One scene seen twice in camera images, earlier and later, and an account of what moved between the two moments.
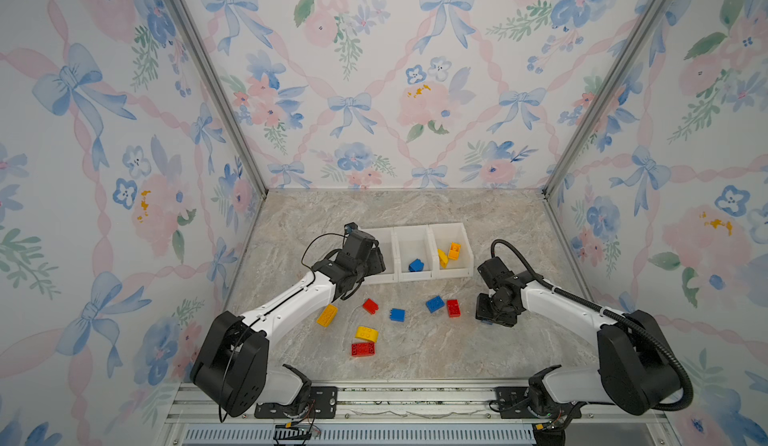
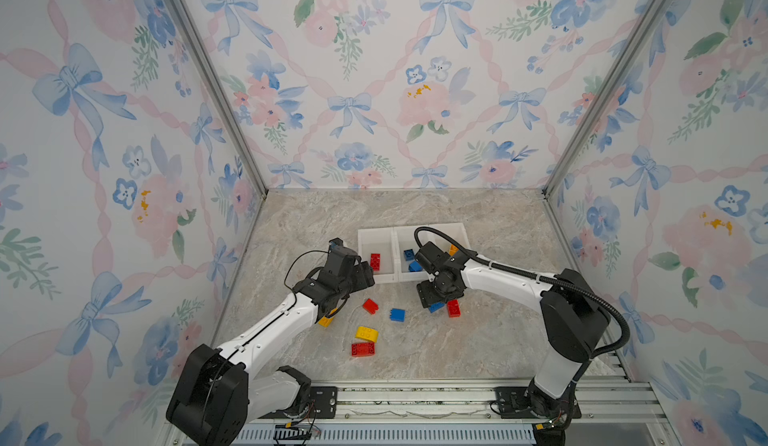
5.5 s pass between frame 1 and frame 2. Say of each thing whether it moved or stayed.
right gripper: moved
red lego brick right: stayed
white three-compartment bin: stayed
